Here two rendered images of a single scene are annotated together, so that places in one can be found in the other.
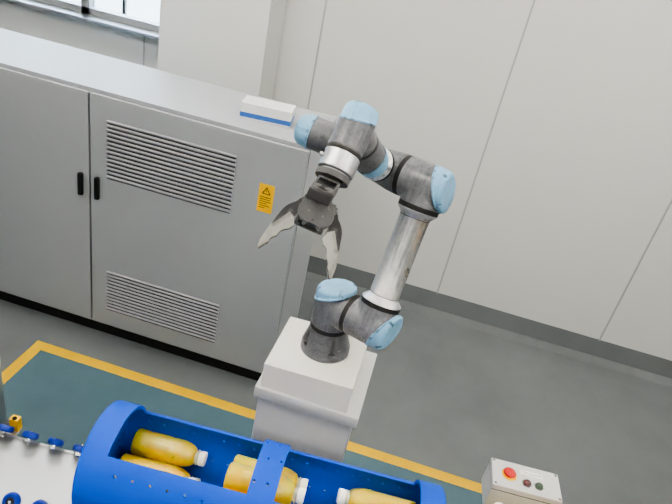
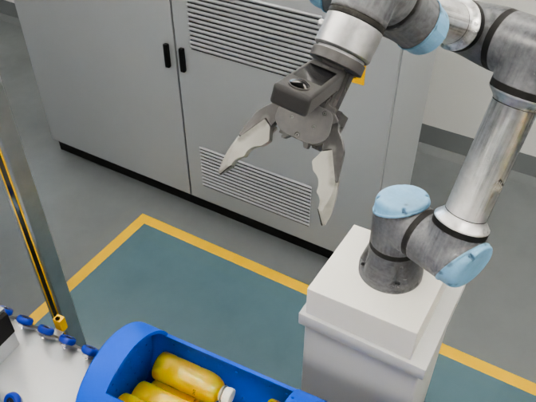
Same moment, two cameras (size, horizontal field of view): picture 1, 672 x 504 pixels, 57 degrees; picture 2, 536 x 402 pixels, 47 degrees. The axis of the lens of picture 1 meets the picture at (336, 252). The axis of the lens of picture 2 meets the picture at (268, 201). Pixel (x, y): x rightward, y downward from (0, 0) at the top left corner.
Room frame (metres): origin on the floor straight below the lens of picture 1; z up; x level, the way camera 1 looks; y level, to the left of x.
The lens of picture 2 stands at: (0.46, -0.15, 2.32)
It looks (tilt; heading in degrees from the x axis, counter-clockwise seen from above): 41 degrees down; 23
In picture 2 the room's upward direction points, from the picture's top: straight up
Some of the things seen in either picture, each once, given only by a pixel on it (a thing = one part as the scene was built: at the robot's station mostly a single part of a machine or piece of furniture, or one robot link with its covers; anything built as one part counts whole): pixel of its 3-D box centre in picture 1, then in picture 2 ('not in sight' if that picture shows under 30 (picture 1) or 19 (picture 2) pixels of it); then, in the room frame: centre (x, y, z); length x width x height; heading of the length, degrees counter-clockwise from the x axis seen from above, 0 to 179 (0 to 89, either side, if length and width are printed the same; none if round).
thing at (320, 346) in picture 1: (327, 334); (392, 255); (1.49, -0.03, 1.29); 0.15 x 0.15 x 0.10
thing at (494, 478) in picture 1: (520, 489); not in sight; (1.28, -0.68, 1.05); 0.20 x 0.10 x 0.10; 87
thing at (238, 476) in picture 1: (262, 485); not in sight; (1.01, 0.05, 1.16); 0.19 x 0.07 x 0.07; 87
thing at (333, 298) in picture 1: (335, 303); (401, 218); (1.49, -0.03, 1.40); 0.13 x 0.12 x 0.14; 61
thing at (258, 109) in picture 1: (268, 111); not in sight; (2.81, 0.46, 1.48); 0.24 x 0.12 x 0.08; 91
